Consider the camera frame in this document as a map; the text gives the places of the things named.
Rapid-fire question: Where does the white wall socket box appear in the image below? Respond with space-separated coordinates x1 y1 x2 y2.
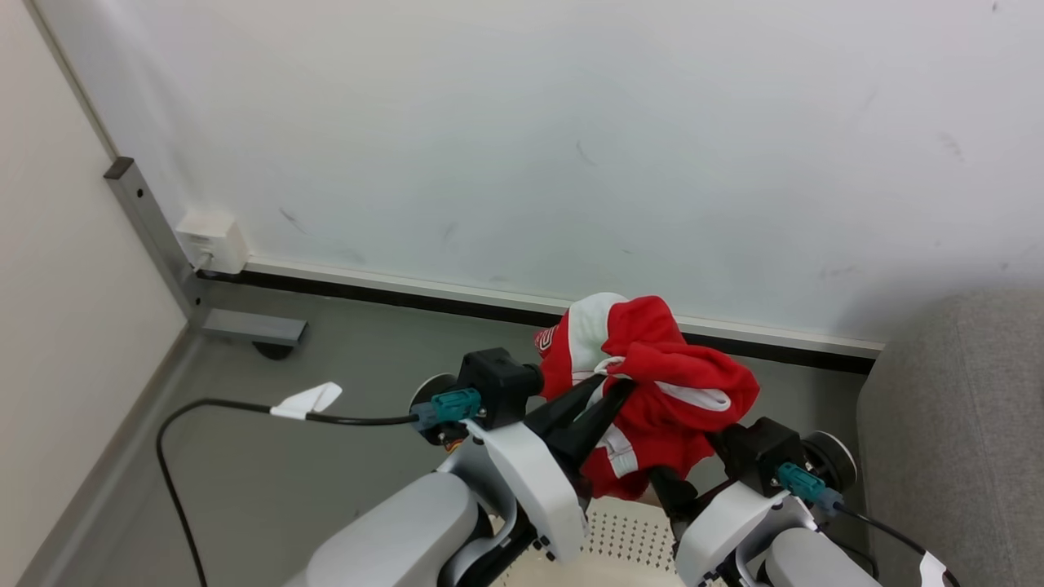
175 210 250 276

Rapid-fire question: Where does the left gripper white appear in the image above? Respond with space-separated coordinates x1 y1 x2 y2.
467 375 638 563

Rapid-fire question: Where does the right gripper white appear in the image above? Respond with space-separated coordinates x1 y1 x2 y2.
648 465 818 587

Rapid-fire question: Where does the grey fabric sofa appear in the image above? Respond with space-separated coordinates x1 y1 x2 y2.
856 289 1044 587

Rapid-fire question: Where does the red and white garment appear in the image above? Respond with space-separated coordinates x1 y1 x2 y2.
533 292 762 501

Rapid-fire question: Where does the white perforated laundry basket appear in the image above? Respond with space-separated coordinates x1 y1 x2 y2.
488 495 688 587

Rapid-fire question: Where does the white and black baseboard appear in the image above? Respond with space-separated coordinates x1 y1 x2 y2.
195 258 887 377

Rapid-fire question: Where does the grey metal frame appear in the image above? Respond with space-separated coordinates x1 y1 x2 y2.
104 156 309 348

